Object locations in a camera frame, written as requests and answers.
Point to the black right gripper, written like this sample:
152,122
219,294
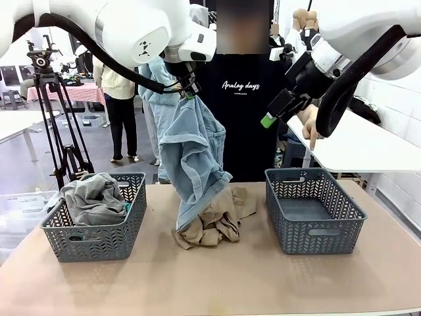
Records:
306,79

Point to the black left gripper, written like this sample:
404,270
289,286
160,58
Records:
187,79

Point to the light blue denim shorts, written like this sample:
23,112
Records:
190,148

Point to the beige trousers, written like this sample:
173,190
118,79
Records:
217,224

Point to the teal top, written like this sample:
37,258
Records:
127,207

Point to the grey top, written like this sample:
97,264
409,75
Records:
92,200

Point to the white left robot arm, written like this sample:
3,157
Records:
131,26

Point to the person's left hand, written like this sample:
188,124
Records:
310,125

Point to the person in black T-shirt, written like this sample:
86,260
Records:
240,131

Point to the mannequin in blue fleece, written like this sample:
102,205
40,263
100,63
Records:
154,108

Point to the dark storage crate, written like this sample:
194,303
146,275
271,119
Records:
296,153

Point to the white side table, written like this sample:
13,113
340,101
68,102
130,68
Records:
361,145

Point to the black garment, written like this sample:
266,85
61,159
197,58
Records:
365,110

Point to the grey plastic woven-pattern basket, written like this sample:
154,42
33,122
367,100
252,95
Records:
312,214
98,245

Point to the table with pink cloth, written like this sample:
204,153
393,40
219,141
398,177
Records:
79,92

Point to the white desk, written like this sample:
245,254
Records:
16,125

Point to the clear plastic storage box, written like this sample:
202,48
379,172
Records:
23,210

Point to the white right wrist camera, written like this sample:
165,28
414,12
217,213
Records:
281,52

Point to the black camera tripod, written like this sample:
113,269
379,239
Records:
49,98

